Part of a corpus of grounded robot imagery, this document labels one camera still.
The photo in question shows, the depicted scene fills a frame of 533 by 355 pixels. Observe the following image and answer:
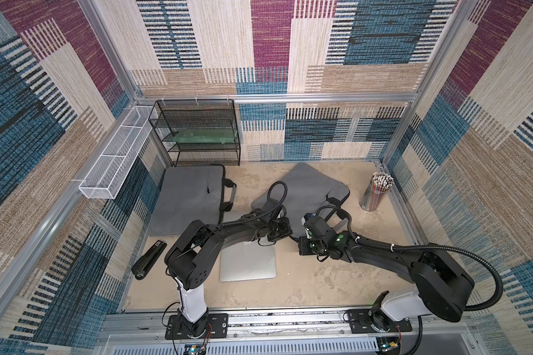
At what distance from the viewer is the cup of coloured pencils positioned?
35.7 inches

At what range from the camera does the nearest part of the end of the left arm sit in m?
0.78

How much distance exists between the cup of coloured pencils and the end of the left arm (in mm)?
391
